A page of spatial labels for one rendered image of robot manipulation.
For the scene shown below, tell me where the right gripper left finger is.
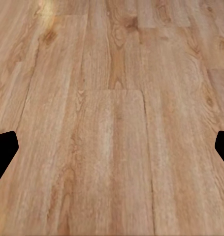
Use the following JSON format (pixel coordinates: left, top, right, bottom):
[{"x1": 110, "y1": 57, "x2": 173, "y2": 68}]
[{"x1": 0, "y1": 131, "x2": 19, "y2": 178}]

